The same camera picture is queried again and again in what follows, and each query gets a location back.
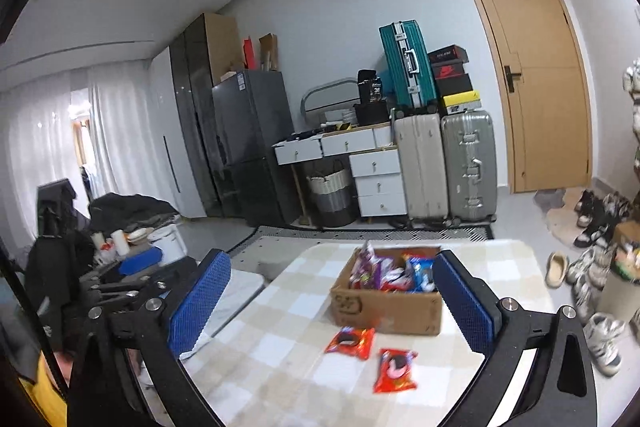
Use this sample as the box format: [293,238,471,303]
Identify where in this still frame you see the white drawer cabinet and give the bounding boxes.
[348,149,409,218]

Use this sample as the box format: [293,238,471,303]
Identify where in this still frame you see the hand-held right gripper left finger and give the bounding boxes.
[66,248,232,427]

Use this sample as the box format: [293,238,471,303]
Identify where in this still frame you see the red and black shoe box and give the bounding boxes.
[432,63,471,80]

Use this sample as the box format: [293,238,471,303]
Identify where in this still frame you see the yellow shoe box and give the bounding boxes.
[442,91,482,114]

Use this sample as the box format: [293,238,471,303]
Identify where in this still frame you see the red cookie packet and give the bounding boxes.
[325,327,376,361]
[373,348,419,394]

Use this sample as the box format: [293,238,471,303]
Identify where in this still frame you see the wooden door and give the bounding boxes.
[452,0,594,194]

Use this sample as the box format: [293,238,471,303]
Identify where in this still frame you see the beige suitcase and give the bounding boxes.
[392,112,450,223]

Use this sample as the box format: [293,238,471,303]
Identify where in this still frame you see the checked tablecloth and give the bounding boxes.
[177,239,557,427]

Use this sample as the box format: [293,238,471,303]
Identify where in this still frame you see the dark grey refrigerator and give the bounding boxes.
[211,69,301,228]

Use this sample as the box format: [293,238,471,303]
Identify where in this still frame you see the plain black shoe box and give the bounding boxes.
[435,74,474,96]

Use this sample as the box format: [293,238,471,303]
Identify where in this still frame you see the white curtains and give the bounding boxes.
[0,62,187,253]

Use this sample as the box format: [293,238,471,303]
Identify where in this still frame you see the white desk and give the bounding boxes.
[272,123,397,166]

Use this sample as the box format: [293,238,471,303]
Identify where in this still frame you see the brown cardboard carton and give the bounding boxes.
[258,33,280,72]

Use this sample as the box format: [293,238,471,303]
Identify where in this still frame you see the white bucket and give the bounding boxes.
[146,224,189,264]

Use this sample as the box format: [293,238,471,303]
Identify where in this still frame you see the blue cookie packet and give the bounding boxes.
[407,257,437,294]

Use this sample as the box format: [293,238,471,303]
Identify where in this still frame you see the silver suitcase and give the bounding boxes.
[440,109,499,226]

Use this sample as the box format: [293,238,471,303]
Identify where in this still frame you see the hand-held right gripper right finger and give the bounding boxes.
[432,251,599,427]

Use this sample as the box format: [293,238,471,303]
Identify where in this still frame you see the person's yellow clothing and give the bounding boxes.
[17,352,69,427]

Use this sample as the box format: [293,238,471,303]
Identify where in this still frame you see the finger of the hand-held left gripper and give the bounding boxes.
[91,246,164,289]
[89,256,202,315]

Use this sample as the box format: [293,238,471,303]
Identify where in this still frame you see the black storage box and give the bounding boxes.
[354,102,391,127]

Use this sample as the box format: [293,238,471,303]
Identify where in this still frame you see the white toy figure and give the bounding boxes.
[622,59,640,134]

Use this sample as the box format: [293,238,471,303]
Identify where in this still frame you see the dark clothing pile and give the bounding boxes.
[89,193,181,233]

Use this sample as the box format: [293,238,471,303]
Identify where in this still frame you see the tall dark glass cabinet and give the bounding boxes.
[169,13,246,219]

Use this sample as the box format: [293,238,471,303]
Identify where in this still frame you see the teal suitcase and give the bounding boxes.
[378,20,441,110]

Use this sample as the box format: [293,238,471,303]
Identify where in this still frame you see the pile of shoes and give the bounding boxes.
[545,189,640,378]

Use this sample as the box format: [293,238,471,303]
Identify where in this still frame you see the woven laundry basket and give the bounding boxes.
[306,159,357,228]

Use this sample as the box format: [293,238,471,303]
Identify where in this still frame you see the black bag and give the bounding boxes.
[357,69,385,106]

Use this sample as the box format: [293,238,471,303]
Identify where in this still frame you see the grey brown doormat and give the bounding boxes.
[532,189,601,249]

